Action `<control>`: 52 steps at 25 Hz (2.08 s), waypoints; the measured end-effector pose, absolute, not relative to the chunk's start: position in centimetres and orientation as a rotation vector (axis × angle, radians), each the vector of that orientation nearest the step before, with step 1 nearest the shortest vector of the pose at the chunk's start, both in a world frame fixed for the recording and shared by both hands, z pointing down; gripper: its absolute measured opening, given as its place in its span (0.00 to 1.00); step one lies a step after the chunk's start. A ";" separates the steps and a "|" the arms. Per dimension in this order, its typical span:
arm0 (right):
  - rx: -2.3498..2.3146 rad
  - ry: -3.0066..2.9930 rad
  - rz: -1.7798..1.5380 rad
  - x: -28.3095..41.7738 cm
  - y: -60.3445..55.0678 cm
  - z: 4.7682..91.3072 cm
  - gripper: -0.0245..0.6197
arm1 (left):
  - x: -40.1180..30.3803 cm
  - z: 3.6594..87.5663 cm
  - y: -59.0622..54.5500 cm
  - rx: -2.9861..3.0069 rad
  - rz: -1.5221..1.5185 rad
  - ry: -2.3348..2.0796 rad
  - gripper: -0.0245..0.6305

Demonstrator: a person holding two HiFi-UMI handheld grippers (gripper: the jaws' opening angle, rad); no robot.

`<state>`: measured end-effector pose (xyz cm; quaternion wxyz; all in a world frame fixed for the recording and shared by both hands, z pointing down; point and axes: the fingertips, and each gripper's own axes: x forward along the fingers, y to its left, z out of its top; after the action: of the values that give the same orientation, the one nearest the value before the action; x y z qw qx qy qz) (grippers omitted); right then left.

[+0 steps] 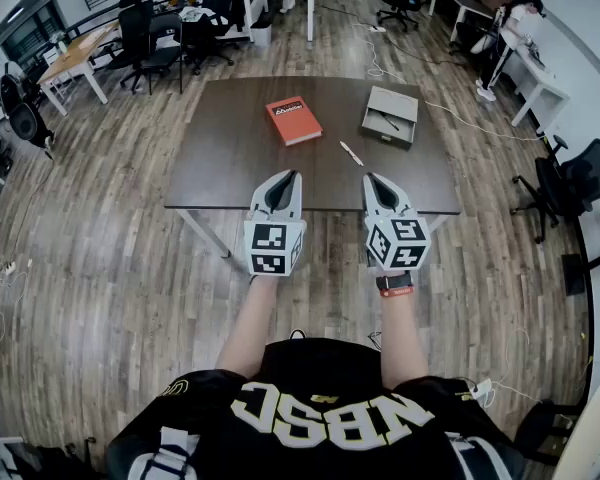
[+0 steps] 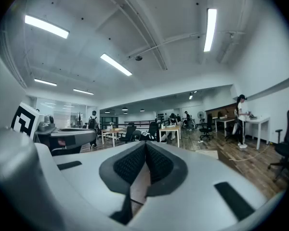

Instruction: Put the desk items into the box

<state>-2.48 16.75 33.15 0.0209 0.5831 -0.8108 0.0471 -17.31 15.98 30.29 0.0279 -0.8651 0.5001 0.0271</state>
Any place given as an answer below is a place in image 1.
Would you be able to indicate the black pen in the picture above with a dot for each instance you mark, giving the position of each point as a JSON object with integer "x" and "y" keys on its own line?
{"x": 389, "y": 121}

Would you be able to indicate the red wristband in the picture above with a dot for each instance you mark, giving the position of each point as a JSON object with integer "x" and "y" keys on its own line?
{"x": 396, "y": 292}

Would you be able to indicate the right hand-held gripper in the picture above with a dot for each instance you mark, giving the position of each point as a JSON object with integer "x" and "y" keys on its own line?
{"x": 400, "y": 243}

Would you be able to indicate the white power strip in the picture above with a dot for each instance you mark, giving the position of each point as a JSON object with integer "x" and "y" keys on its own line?
{"x": 378, "y": 29}
{"x": 11, "y": 268}
{"x": 483, "y": 388}

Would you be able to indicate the white trash bin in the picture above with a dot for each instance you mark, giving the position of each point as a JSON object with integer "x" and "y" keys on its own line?
{"x": 261, "y": 33}

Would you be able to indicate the person's left forearm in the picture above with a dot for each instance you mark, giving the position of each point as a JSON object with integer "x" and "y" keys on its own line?
{"x": 250, "y": 323}

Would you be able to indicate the person's right forearm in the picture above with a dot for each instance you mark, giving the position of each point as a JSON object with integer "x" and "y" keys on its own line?
{"x": 402, "y": 338}

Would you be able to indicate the black wristwatch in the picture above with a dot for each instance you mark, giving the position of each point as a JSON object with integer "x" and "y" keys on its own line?
{"x": 394, "y": 281}

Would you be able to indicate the grey drawer box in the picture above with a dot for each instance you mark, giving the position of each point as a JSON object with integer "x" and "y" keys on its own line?
{"x": 392, "y": 100}

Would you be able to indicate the red book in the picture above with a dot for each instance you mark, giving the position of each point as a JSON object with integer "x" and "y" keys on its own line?
{"x": 295, "y": 120}

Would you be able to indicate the black bag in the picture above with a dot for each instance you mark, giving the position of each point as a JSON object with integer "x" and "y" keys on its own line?
{"x": 65, "y": 460}

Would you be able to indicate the black lettered jersey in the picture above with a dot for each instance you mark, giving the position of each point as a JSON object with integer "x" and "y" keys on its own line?
{"x": 320, "y": 418}

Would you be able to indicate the white pen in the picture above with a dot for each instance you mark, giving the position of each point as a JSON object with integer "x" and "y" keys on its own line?
{"x": 351, "y": 153}

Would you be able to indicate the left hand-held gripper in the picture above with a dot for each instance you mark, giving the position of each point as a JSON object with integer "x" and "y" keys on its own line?
{"x": 267, "y": 243}

